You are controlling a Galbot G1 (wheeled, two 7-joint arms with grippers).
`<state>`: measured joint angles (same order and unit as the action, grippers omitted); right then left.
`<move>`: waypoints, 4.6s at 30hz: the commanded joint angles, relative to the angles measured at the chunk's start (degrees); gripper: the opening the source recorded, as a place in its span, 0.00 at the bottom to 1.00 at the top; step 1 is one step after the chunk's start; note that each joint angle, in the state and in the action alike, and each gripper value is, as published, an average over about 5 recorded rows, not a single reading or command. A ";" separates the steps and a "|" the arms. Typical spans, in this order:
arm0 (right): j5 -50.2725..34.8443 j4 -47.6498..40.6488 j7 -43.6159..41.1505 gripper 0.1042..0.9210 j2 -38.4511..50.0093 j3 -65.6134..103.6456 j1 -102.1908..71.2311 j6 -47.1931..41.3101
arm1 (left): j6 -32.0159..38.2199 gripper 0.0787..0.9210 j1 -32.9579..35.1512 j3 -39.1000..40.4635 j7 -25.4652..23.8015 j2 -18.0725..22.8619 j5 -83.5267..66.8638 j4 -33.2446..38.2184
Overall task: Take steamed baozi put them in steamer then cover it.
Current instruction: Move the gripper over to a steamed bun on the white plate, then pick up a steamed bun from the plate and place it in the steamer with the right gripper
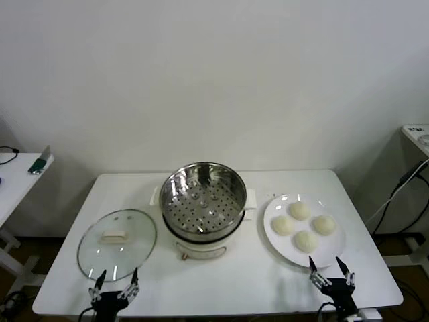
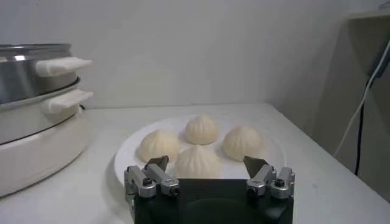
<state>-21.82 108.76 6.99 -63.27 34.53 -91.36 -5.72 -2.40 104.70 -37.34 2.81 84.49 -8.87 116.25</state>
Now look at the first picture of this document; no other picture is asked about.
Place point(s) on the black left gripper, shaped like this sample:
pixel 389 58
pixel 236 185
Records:
pixel 109 302

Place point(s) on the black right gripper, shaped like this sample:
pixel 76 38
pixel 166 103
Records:
pixel 340 295

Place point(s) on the white steamed baozi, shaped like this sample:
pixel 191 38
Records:
pixel 305 241
pixel 299 210
pixel 282 224
pixel 323 225

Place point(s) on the round glass pot lid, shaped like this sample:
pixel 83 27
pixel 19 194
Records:
pixel 115 235

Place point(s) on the perforated steel steamer basket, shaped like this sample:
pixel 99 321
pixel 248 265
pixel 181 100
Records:
pixel 187 214

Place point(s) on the white round plate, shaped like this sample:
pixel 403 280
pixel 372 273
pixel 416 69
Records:
pixel 332 250

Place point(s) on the white electric cooker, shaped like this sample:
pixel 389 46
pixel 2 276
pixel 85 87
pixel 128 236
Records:
pixel 201 250

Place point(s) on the black power adapter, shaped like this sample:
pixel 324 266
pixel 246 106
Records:
pixel 410 174

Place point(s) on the white side table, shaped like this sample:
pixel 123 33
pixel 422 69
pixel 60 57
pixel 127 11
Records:
pixel 20 181

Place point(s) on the white shelf table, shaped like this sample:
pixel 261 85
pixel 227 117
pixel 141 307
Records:
pixel 414 132

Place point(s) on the clear round dish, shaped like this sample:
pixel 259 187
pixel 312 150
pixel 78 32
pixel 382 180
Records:
pixel 425 139

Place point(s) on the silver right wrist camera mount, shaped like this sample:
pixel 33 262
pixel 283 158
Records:
pixel 353 317

